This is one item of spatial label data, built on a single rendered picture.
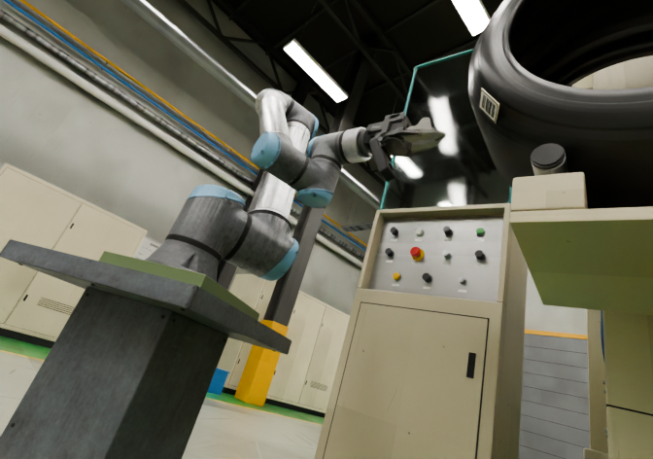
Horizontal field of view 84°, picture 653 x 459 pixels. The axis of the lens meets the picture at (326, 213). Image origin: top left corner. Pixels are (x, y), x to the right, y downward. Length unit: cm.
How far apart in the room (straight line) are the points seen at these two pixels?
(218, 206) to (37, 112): 752
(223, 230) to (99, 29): 853
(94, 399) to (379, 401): 84
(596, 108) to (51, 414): 108
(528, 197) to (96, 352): 84
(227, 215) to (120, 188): 733
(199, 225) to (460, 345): 87
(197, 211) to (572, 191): 80
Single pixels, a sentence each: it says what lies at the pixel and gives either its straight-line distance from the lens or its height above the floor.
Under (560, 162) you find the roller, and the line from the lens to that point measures 63.
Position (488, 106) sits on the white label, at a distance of 75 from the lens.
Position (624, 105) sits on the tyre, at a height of 96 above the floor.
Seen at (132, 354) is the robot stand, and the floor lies 46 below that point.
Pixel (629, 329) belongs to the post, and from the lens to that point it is 90.
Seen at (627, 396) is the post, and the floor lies 64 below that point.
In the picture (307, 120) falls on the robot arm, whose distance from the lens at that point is 145.
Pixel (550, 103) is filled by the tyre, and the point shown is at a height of 99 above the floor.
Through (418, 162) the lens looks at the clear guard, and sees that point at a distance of 174.
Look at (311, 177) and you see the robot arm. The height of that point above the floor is 96.
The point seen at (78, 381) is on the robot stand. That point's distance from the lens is 93.
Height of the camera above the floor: 51
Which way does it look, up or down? 25 degrees up
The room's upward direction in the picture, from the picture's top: 18 degrees clockwise
